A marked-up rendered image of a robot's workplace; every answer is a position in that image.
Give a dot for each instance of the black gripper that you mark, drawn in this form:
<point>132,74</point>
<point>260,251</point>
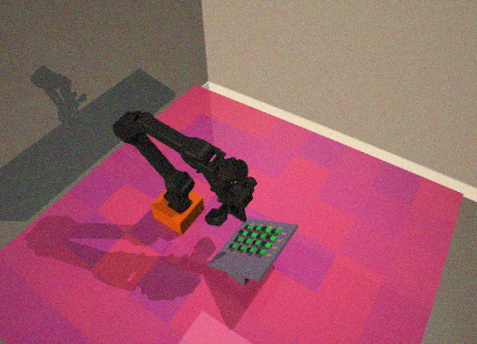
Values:
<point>217,217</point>

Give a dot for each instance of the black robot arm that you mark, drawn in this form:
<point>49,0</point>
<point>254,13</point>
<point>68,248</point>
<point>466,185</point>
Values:
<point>133,128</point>

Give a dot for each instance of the grey switch panel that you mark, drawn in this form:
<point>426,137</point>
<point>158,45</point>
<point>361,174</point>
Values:
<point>252,249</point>

